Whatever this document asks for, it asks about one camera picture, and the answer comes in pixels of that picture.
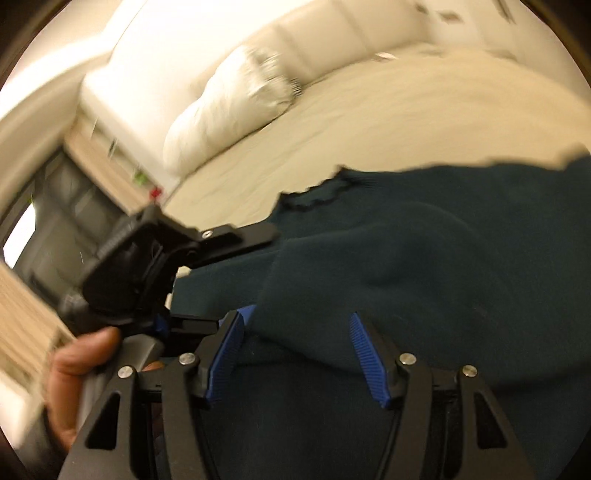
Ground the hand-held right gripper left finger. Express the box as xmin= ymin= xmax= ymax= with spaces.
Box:
xmin=58 ymin=310 xmax=246 ymax=480

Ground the bed with beige sheet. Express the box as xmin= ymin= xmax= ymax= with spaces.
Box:
xmin=161 ymin=44 xmax=591 ymax=241

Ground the white padded headboard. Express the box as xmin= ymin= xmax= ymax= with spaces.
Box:
xmin=82 ymin=0 xmax=446 ymax=176

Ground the dark teal towel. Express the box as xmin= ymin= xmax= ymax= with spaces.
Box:
xmin=173 ymin=156 xmax=591 ymax=480

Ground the person's left hand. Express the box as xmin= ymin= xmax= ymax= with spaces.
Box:
xmin=45 ymin=327 xmax=164 ymax=450

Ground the striped black and white pillow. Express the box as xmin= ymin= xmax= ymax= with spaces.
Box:
xmin=252 ymin=46 xmax=303 ymax=100

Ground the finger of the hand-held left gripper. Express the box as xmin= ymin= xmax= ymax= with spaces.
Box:
xmin=157 ymin=304 xmax=257 ymax=335
xmin=182 ymin=223 xmax=280 ymax=269

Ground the wooden nightstand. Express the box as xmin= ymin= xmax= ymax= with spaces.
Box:
xmin=64 ymin=113 xmax=180 ymax=215

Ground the dark panelled door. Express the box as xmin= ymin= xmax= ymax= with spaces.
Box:
xmin=0 ymin=147 xmax=141 ymax=319

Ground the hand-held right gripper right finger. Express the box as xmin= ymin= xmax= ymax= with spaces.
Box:
xmin=349 ymin=312 xmax=539 ymax=480

